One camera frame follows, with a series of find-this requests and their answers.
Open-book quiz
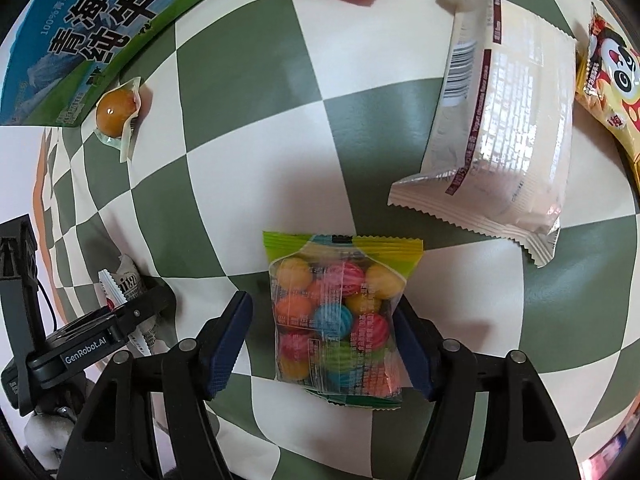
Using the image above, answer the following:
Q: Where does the vacuum packed braised egg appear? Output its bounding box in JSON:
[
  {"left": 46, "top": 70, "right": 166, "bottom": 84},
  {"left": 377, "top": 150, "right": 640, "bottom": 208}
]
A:
[{"left": 95, "top": 77, "right": 143, "bottom": 163}]

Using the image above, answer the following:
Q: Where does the yellow panda snack packet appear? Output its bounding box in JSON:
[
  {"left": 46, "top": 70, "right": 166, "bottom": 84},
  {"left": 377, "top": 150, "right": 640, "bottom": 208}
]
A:
[{"left": 574, "top": 2, "right": 640, "bottom": 186}]

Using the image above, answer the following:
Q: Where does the cardboard box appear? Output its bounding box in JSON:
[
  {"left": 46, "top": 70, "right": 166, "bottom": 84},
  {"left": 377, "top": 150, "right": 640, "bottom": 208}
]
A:
[{"left": 0, "top": 0, "right": 251, "bottom": 127}]

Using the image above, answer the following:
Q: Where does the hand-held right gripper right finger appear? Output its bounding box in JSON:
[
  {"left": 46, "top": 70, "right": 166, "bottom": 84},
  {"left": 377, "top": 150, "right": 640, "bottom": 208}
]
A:
[{"left": 392, "top": 305, "right": 583, "bottom": 480}]

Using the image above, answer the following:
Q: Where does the white red snack packet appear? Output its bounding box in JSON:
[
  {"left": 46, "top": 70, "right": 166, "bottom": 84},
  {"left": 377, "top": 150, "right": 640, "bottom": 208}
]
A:
[{"left": 97, "top": 255, "right": 161, "bottom": 356}]

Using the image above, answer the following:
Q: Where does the colourful candy ball packet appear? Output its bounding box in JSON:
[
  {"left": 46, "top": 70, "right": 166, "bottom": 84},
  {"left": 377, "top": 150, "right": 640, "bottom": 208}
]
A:
[{"left": 263, "top": 231, "right": 425, "bottom": 408}]

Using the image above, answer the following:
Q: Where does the green white checkered mat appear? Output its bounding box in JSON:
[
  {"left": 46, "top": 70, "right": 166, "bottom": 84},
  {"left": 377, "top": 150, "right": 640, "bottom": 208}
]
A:
[{"left": 10, "top": 0, "right": 640, "bottom": 480}]

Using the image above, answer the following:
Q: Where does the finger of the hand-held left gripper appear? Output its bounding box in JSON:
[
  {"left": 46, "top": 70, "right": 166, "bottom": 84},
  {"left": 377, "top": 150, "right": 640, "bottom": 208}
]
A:
[{"left": 117, "top": 285, "right": 178, "bottom": 345}]

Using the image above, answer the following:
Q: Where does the white silver snack packet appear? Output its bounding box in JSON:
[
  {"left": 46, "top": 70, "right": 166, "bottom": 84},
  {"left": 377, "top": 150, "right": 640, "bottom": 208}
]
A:
[{"left": 387, "top": 0, "right": 581, "bottom": 268}]

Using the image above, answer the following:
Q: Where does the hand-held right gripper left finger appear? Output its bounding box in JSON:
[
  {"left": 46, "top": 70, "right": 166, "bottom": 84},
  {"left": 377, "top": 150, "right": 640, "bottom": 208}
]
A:
[{"left": 57, "top": 290, "right": 253, "bottom": 480}]

